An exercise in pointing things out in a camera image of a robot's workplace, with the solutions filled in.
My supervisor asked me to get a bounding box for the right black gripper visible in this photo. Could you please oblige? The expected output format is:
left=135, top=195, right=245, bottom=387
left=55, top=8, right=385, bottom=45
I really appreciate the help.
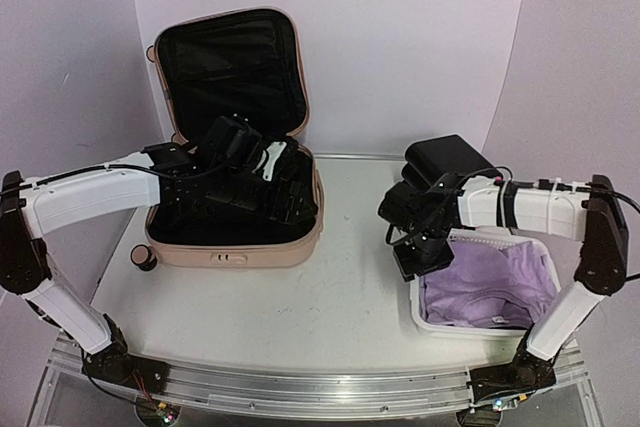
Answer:
left=395, top=225, right=456, bottom=283

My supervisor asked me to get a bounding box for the white perforated plastic basket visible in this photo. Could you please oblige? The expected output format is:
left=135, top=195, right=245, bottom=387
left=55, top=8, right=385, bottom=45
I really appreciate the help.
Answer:
left=409, top=229, right=560, bottom=340

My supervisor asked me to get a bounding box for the purple garment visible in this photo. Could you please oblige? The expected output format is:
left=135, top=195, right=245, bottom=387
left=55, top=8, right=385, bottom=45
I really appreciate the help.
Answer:
left=419, top=240, right=558, bottom=330

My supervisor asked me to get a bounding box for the pink hard-shell suitcase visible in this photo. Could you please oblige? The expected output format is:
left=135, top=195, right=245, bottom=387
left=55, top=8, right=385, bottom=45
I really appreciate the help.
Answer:
left=145, top=7, right=324, bottom=268

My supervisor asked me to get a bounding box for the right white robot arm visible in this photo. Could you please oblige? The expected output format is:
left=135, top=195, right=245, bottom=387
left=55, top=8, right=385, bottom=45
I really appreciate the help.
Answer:
left=378, top=168, right=635, bottom=398

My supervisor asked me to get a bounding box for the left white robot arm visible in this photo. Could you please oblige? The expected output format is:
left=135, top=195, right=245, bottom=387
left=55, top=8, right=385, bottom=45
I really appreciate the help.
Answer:
left=1, top=117, right=321, bottom=384

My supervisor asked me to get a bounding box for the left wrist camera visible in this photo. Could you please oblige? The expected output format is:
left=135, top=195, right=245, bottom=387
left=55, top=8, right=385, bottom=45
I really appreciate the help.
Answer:
left=257, top=141, right=287, bottom=182

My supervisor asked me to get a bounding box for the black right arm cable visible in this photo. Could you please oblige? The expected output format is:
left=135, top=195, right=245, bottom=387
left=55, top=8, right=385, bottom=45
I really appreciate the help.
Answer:
left=489, top=164, right=640, bottom=213

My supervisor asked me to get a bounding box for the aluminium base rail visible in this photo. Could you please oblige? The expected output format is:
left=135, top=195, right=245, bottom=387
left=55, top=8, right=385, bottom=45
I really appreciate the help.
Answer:
left=44, top=336, right=586, bottom=413

